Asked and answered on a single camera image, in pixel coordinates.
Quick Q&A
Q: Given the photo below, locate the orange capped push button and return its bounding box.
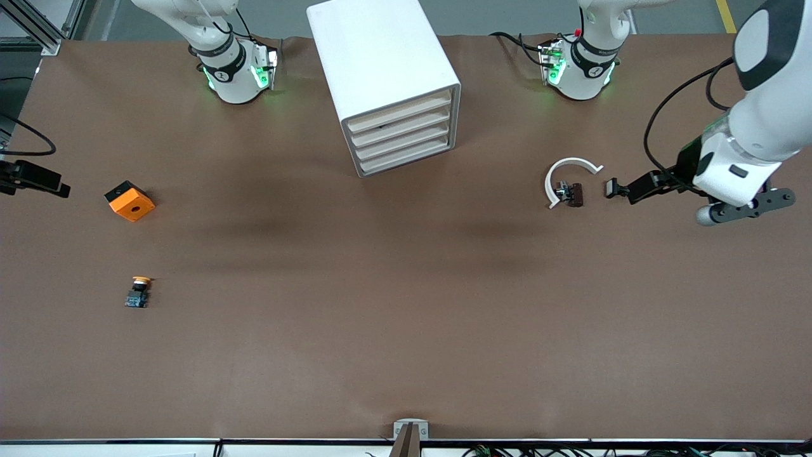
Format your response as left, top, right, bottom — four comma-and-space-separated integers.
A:
124, 275, 154, 309

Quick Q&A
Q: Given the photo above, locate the orange and black button housing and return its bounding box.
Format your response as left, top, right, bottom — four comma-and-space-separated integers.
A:
104, 180, 156, 223

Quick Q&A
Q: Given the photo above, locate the dark brown small component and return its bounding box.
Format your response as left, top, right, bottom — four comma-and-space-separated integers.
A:
554, 182, 584, 208

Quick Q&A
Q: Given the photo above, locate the yellow floor tape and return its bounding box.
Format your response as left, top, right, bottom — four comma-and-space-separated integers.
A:
717, 0, 740, 34

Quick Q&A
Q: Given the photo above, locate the brown table cover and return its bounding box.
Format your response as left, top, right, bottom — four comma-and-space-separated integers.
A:
0, 33, 812, 442

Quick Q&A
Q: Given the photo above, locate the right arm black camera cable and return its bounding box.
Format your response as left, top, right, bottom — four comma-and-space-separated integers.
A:
0, 113, 56, 157

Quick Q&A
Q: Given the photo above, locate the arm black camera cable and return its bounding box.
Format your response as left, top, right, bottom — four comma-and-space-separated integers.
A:
644, 57, 737, 177
0, 113, 56, 157

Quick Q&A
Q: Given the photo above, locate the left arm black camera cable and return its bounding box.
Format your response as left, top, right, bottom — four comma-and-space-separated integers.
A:
644, 57, 737, 177

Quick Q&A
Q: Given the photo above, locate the white curved ring part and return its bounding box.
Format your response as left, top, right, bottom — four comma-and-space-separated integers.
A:
544, 157, 604, 210

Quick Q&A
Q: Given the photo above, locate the aluminium frame profile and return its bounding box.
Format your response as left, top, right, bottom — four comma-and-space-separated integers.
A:
0, 0, 86, 56

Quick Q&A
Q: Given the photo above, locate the black cable at arm base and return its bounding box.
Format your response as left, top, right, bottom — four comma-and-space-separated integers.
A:
490, 30, 549, 67

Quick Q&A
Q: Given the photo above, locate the table edge rail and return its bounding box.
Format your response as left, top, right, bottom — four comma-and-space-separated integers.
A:
0, 437, 812, 457

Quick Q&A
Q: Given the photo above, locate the grey metal bracket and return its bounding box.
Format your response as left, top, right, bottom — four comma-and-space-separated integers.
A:
393, 419, 429, 440

